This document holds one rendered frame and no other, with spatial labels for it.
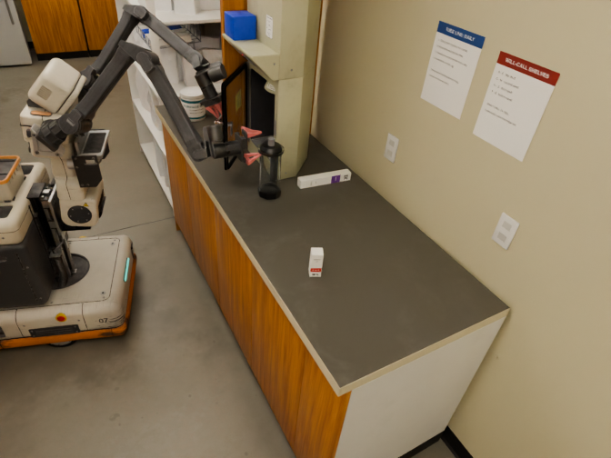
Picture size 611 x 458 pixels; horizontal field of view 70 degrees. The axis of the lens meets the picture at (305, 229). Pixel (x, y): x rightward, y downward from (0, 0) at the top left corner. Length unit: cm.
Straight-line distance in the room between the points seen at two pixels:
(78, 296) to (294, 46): 163
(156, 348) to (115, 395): 31
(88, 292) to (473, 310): 187
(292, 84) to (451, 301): 104
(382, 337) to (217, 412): 114
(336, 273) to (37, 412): 160
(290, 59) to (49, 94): 96
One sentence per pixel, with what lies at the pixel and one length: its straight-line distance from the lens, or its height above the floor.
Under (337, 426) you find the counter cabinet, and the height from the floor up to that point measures 70.
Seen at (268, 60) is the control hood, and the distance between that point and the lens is 180.
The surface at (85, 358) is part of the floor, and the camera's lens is 264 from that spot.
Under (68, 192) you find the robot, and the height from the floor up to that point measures 85.
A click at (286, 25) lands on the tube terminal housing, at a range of 179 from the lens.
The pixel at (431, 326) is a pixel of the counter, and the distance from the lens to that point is 150.
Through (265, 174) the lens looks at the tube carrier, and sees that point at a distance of 185.
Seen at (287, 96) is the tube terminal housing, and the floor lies 134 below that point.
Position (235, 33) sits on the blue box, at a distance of 194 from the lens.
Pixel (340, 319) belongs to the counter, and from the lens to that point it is 144.
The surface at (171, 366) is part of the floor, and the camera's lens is 250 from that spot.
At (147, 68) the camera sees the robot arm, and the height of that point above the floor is 147.
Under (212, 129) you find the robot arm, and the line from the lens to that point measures 171.
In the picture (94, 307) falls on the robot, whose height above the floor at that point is 27.
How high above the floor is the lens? 203
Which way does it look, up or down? 38 degrees down
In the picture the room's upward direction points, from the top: 6 degrees clockwise
